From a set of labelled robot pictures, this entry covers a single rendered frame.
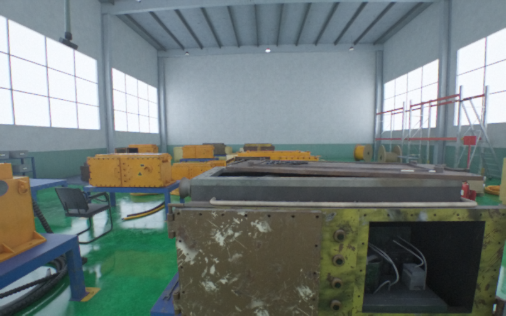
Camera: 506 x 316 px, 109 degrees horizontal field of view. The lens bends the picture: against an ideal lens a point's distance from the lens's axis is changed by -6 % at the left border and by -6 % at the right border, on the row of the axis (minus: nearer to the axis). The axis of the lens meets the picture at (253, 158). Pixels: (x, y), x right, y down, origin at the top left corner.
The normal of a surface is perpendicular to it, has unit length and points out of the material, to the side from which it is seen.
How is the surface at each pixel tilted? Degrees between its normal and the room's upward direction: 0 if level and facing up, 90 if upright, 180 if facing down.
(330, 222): 90
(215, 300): 90
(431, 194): 90
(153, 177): 90
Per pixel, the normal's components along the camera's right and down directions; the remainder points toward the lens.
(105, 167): -0.05, 0.09
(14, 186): 1.00, 0.00
